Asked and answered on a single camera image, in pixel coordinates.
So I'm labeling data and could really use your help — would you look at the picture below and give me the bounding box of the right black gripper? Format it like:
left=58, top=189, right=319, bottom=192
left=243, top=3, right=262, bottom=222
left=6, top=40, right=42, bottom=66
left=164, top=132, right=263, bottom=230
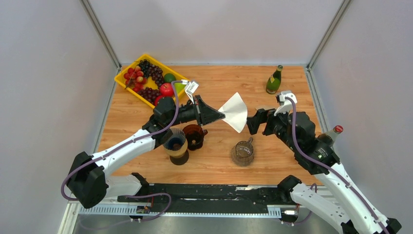
left=244, top=104, right=299, bottom=153

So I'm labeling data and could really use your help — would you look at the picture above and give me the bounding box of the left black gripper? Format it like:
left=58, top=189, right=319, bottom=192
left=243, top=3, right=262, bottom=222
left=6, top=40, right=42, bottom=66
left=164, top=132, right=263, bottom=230
left=166, top=95, right=225, bottom=128

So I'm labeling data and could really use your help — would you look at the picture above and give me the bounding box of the white paper coffee filter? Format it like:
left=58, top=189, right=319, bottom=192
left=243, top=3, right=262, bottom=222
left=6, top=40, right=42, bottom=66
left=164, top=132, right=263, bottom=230
left=218, top=92, right=247, bottom=133

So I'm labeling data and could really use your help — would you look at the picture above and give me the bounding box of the amber glass dripper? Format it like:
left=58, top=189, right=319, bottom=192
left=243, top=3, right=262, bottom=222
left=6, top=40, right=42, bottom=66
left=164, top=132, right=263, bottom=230
left=183, top=124, right=208, bottom=151

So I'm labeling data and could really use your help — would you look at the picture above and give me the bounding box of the blue ribbed glass dripper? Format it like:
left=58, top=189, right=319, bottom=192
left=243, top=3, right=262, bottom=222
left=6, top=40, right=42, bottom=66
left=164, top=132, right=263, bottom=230
left=163, top=128, right=186, bottom=150

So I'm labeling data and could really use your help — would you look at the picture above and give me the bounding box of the brown paper coffee filter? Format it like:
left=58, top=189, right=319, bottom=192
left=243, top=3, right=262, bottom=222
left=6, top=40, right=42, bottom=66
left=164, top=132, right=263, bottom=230
left=255, top=105, right=275, bottom=110

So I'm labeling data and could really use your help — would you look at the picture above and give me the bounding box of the wooden ring dripper holder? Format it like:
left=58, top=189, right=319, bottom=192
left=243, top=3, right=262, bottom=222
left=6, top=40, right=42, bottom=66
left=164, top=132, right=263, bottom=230
left=164, top=143, right=188, bottom=158

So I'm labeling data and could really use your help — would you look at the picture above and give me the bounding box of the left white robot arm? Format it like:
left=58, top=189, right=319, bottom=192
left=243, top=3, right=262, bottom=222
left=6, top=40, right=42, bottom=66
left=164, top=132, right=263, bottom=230
left=61, top=95, right=225, bottom=208

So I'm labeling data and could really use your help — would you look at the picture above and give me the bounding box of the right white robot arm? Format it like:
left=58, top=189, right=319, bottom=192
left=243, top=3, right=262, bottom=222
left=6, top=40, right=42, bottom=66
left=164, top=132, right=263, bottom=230
left=246, top=109, right=402, bottom=234

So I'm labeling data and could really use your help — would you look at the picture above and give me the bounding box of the brown coffee server pot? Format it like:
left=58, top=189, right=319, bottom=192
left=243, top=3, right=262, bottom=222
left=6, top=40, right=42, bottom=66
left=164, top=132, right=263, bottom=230
left=169, top=153, right=189, bottom=166

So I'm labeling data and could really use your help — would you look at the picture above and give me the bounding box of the green glass bottle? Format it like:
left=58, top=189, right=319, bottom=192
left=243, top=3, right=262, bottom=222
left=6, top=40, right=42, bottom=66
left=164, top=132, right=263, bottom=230
left=266, top=65, right=283, bottom=94

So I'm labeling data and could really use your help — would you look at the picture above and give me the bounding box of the green pear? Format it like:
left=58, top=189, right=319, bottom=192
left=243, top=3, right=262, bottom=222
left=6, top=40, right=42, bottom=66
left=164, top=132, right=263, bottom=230
left=174, top=83, right=186, bottom=94

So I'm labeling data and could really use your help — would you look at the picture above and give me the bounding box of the clear ribbed glass pitcher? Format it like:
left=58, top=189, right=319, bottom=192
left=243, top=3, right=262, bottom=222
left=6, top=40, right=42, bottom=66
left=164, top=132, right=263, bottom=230
left=230, top=137, right=254, bottom=167

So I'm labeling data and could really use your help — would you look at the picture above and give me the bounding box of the red tomato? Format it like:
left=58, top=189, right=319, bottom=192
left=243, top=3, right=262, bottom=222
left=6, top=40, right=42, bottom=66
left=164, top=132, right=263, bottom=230
left=154, top=96, right=165, bottom=106

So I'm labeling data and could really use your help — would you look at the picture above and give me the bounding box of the red apple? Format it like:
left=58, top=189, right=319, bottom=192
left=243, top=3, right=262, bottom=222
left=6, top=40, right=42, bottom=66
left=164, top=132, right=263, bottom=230
left=159, top=83, right=174, bottom=97

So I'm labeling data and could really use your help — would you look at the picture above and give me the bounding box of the green lime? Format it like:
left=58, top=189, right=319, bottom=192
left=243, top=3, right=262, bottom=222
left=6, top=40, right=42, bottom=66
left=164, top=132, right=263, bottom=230
left=164, top=73, right=176, bottom=83

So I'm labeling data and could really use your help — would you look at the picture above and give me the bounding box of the small dark grape bunch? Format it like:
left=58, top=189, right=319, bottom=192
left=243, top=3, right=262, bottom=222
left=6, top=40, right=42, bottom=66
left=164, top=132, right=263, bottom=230
left=138, top=87, right=161, bottom=105

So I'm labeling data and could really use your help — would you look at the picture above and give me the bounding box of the yellow plastic fruit tray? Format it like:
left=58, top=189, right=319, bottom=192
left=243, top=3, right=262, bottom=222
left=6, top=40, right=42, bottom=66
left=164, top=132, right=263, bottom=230
left=114, top=54, right=187, bottom=109

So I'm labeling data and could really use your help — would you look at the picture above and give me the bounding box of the dark purple grape bunch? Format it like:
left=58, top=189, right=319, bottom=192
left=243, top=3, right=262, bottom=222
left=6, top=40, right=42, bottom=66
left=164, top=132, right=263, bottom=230
left=138, top=59, right=165, bottom=88

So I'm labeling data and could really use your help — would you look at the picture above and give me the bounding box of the cola bottle red cap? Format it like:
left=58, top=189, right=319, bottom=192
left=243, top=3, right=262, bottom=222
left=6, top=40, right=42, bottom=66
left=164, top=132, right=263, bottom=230
left=317, top=125, right=344, bottom=147

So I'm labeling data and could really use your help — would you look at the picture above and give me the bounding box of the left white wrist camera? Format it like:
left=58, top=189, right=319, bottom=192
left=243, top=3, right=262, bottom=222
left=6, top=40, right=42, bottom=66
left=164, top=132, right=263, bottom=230
left=181, top=80, right=199, bottom=104

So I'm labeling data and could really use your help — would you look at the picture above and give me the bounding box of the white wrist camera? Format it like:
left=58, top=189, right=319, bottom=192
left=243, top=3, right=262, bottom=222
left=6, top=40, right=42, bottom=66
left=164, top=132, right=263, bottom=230
left=181, top=80, right=199, bottom=104
left=274, top=90, right=298, bottom=116

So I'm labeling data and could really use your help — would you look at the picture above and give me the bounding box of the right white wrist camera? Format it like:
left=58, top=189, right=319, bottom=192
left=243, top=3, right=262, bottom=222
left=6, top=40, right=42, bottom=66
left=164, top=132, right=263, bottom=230
left=274, top=90, right=298, bottom=116

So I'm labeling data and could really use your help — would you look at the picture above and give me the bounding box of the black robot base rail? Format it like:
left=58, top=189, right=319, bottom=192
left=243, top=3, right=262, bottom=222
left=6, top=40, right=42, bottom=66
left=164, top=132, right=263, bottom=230
left=117, top=173, right=301, bottom=217

